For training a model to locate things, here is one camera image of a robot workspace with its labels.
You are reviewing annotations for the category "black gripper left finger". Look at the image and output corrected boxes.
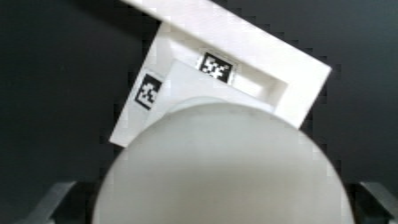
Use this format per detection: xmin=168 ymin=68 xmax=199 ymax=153
xmin=16 ymin=180 xmax=99 ymax=224

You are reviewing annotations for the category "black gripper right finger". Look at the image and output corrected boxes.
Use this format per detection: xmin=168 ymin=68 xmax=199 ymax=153
xmin=351 ymin=182 xmax=398 ymax=224

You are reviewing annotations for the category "white light bulb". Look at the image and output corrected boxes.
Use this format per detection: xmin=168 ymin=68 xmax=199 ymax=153
xmin=92 ymin=103 xmax=355 ymax=224

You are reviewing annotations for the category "white lamp base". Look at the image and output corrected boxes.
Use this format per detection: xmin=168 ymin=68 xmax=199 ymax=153
xmin=110 ymin=0 xmax=332 ymax=146

